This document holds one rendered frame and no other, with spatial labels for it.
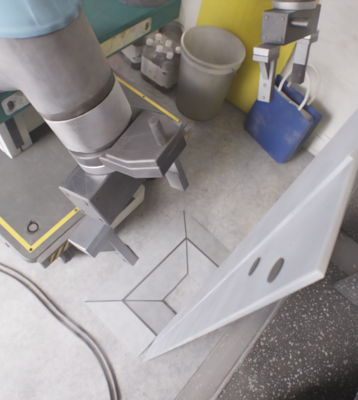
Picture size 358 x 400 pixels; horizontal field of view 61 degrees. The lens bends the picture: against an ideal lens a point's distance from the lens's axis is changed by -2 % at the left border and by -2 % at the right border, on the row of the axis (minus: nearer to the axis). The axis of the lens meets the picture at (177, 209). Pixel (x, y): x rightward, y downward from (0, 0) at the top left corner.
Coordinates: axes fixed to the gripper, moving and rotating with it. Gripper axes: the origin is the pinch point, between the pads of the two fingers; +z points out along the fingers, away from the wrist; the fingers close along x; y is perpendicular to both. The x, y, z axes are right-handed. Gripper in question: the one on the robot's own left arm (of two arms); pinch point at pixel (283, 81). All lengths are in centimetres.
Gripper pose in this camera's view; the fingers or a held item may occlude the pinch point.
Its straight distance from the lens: 70.4
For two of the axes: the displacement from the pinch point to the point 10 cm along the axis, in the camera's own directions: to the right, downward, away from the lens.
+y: 7.2, 4.2, -5.5
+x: 6.9, -5.0, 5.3
